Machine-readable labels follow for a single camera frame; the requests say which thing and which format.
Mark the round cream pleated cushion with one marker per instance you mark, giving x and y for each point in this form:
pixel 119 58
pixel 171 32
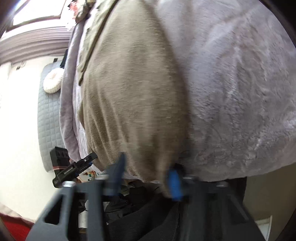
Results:
pixel 53 80

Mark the olive brown knit sweater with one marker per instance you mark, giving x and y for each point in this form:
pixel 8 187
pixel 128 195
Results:
pixel 133 96

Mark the grey quilted headboard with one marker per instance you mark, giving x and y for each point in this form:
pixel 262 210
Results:
pixel 49 134

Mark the grey pleated curtain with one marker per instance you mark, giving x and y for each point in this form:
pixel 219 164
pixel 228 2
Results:
pixel 52 41

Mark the grey-green knit garment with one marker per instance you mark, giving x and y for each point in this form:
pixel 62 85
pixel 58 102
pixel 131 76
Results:
pixel 85 10

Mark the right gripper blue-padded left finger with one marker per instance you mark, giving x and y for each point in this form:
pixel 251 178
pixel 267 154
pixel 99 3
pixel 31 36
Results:
pixel 59 219

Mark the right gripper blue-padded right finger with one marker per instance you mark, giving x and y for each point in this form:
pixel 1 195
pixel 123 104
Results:
pixel 211 210

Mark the lavender embossed bed blanket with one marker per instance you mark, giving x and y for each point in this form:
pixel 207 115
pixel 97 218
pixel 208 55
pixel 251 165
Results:
pixel 237 61

